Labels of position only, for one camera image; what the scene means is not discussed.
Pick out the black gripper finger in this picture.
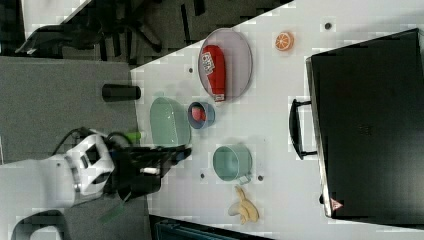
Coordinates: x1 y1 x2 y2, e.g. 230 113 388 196
174 148 192 164
149 145 190 154

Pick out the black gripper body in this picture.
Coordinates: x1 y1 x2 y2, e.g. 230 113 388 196
106 146 182 200

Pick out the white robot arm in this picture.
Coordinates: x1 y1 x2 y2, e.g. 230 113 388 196
1 133 191 215

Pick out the black bucket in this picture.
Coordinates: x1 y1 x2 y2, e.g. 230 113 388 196
117 168 161 201

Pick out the large green bowl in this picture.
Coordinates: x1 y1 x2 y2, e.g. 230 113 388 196
150 97 191 147

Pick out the green marker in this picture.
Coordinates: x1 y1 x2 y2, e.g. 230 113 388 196
125 132 142 141

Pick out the red strawberry toy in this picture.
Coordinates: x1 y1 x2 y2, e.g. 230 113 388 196
191 106 206 122

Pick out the small blue bowl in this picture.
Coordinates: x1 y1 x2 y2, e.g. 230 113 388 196
187 102 215 129

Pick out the green stick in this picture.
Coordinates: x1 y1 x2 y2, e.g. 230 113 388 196
99 194 131 224

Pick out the green mug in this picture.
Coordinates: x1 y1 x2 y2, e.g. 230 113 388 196
212 144 253 185

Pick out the dark blue crate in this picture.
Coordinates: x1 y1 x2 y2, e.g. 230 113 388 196
149 214 272 240

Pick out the black cylinder on floor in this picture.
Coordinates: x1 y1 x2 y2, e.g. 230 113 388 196
102 84 141 102

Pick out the red ketchup bottle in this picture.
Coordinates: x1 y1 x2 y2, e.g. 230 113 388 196
201 45 226 102

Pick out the grey round plate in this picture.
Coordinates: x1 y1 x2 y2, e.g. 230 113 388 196
198 28 252 101

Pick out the black office chair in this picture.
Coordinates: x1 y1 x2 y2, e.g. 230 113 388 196
15 0 208 63

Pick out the orange slice toy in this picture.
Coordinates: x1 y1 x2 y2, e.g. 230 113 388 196
275 32 294 51

